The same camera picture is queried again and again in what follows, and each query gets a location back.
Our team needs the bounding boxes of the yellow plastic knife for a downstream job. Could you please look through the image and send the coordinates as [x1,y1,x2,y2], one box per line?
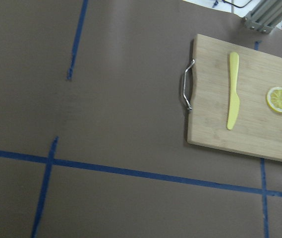
[227,52,240,130]

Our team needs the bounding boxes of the wooden cutting board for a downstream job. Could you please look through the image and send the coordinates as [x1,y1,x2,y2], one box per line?
[187,34,282,162]

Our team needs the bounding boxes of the yellow lemon slice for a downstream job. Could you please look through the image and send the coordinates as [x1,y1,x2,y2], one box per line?
[266,87,282,113]

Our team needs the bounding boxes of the aluminium frame post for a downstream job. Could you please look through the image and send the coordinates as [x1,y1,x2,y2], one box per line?
[244,0,282,34]

